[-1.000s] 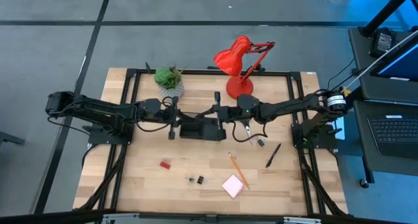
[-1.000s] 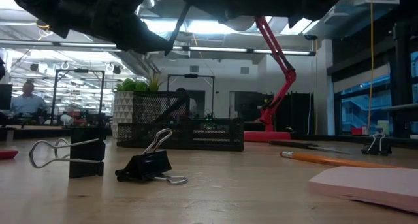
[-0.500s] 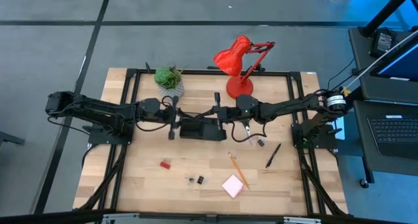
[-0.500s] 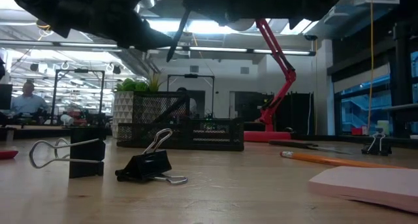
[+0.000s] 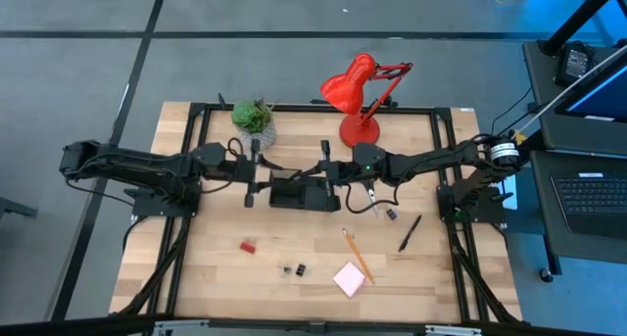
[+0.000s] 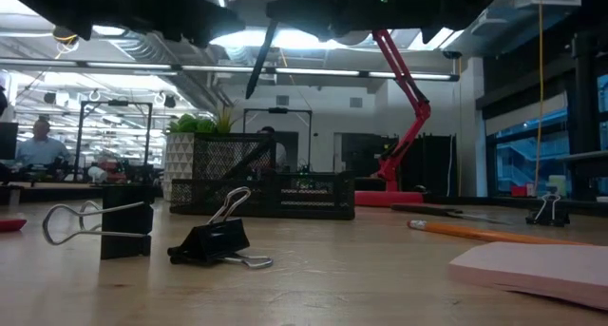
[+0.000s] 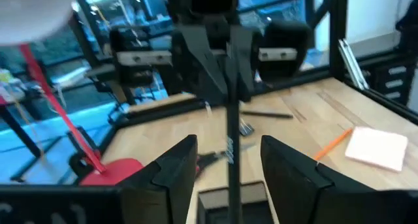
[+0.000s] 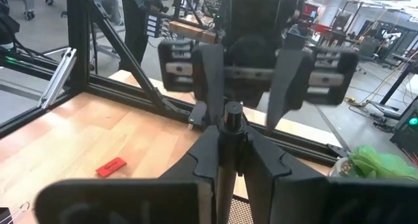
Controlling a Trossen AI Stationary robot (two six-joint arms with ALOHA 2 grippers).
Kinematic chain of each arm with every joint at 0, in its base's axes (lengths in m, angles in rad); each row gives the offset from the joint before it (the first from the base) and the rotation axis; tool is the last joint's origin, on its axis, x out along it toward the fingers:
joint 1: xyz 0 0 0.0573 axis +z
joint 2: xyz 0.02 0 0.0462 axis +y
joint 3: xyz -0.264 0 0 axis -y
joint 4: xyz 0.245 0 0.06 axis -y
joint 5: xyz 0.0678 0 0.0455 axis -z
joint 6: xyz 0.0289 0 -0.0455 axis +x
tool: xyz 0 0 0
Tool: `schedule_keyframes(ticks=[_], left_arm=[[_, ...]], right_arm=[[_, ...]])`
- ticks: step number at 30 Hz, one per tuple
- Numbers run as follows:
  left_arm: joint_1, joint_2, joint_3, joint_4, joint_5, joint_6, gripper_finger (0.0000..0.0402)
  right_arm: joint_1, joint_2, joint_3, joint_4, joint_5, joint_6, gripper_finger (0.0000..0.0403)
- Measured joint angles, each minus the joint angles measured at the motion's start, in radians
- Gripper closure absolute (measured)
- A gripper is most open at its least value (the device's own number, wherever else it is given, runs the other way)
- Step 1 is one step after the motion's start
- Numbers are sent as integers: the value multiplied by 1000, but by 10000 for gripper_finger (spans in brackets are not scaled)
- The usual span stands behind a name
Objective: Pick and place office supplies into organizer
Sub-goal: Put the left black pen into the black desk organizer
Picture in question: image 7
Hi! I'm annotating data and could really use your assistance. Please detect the orange pencil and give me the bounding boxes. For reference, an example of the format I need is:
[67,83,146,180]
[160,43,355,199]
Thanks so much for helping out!
[313,127,354,162]

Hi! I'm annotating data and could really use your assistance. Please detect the black diagonal desk leg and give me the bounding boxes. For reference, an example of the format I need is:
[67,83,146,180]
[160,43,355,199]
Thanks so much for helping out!
[0,99,44,159]

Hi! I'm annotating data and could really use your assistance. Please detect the red and black scissors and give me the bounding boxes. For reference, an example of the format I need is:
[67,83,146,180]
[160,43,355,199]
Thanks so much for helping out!
[195,142,257,179]

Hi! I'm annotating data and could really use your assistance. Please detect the black pen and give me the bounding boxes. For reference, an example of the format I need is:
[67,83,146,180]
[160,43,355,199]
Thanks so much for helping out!
[240,110,295,120]
[226,83,243,224]

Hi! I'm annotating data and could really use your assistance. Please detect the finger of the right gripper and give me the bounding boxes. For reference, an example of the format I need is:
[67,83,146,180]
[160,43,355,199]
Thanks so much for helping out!
[172,24,230,103]
[227,25,256,103]

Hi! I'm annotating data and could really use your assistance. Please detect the black drawer cabinet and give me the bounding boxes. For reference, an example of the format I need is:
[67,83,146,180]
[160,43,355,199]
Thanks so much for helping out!
[374,62,414,103]

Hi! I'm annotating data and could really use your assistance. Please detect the red desk lamp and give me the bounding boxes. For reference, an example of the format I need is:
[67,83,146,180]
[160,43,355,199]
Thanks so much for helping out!
[0,0,145,187]

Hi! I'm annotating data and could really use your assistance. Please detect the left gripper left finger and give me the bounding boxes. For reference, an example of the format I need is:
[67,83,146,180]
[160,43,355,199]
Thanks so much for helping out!
[118,134,199,224]

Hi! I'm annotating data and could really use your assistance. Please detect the black binder clip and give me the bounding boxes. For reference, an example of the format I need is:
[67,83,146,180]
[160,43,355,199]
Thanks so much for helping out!
[239,118,255,137]

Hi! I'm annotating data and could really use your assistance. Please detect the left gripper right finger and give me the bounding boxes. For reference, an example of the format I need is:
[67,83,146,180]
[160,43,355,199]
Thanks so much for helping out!
[259,135,376,224]

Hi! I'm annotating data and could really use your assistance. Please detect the silver aluminium extrusion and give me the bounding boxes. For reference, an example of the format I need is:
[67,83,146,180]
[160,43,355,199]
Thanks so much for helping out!
[337,39,370,90]

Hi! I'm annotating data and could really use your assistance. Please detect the pink sticky note pad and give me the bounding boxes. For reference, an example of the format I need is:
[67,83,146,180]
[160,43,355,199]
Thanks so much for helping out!
[344,125,410,173]

